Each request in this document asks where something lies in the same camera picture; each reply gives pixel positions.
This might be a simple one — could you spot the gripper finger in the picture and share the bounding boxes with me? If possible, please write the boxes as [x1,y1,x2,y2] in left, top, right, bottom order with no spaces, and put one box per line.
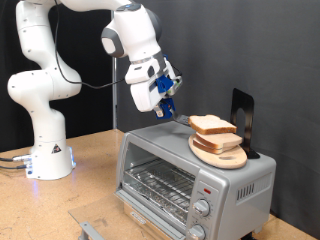
[153,104,166,119]

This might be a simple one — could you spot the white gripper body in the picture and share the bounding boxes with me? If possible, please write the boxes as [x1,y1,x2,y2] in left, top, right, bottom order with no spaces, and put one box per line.
[129,59,178,113]

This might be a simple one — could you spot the metal spatula with blue block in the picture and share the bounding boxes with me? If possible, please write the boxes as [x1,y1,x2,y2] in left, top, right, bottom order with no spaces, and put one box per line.
[154,97,192,127]

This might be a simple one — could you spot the white bread slice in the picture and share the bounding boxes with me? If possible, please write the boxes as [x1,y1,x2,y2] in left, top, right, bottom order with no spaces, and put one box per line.
[187,114,238,136]

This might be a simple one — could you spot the glass oven door with handle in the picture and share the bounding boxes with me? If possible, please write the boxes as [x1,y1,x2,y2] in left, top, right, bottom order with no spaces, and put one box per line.
[68,189,178,240]

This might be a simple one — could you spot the silver toaster oven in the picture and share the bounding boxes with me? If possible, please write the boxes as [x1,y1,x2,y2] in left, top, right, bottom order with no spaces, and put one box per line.
[114,120,278,240]

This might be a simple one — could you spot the silver oven knob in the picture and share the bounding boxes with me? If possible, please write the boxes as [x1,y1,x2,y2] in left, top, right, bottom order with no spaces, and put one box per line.
[187,223,207,240]
[192,198,212,218]

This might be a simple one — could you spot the silver metal pole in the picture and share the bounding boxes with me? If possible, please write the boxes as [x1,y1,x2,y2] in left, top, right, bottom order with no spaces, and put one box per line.
[110,9,120,130]

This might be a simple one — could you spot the toasted bread slice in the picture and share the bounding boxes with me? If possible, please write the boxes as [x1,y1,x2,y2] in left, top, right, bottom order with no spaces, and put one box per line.
[192,139,236,155]
[194,131,243,150]

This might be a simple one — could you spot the black fabric backdrop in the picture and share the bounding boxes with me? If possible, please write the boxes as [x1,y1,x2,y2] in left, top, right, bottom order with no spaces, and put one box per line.
[0,0,114,153]

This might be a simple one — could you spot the black metal bookend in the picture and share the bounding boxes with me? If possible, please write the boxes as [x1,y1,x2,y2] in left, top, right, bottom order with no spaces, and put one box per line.
[229,87,262,160]

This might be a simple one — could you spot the round wooden board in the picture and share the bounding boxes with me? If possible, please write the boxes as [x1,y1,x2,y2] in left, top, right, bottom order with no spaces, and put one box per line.
[188,133,249,170]

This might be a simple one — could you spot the grey fabric backdrop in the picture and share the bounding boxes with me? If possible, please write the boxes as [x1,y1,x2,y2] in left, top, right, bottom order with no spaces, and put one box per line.
[117,0,320,239]

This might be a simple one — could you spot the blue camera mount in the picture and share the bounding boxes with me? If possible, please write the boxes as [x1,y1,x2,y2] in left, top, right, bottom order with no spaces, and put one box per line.
[155,73,174,94]

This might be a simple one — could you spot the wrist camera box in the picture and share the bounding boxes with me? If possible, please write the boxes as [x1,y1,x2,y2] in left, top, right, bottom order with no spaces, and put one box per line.
[166,75,184,98]

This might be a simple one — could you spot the black camera cable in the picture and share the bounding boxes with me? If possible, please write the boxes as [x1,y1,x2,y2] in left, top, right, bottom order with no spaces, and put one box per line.
[53,0,184,90]

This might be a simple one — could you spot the wire oven rack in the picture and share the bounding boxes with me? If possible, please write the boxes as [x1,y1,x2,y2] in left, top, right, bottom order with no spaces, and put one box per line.
[123,159,197,223]

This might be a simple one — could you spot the cable with silver connector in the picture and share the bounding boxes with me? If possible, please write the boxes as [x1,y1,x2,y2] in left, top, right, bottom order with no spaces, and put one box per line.
[0,153,32,164]

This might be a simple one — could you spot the black base cable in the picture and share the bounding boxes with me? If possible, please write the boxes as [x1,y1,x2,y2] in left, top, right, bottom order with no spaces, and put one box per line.
[0,163,28,171]

